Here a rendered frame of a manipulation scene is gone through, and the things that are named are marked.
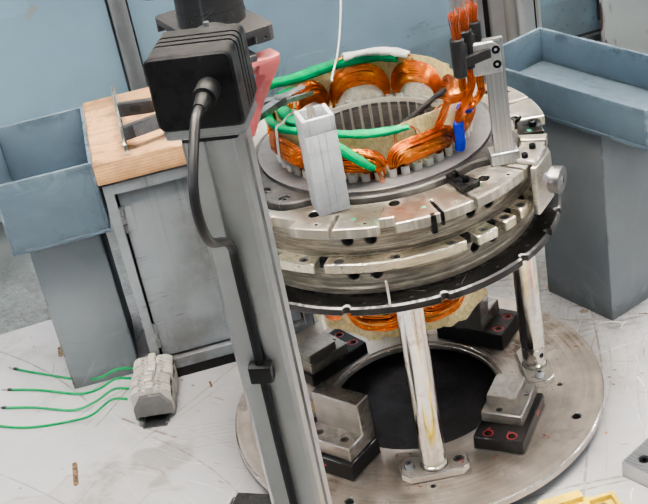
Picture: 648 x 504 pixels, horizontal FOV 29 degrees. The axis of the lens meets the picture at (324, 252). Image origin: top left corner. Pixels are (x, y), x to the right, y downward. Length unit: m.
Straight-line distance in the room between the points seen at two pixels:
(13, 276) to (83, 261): 2.08
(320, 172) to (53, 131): 0.53
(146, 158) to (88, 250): 0.14
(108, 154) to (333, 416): 0.37
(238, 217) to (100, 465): 0.77
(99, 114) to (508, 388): 0.56
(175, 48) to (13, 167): 0.93
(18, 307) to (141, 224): 1.98
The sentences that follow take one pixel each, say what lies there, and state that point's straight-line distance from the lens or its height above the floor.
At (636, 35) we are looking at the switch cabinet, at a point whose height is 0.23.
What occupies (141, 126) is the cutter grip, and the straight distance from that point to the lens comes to 1.34.
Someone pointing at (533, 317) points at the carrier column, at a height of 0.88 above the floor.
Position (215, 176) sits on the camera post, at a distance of 0.64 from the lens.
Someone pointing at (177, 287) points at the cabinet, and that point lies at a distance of 1.42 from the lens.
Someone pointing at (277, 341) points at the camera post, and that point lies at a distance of 0.68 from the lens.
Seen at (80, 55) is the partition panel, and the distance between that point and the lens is 3.46.
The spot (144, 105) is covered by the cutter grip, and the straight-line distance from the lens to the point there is 1.39.
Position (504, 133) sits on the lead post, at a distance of 1.10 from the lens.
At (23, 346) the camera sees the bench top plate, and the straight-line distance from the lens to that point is 1.63.
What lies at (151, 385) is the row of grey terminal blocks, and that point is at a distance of 1.40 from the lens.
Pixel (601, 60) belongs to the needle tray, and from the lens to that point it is 1.43.
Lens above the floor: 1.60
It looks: 30 degrees down
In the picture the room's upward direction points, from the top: 11 degrees counter-clockwise
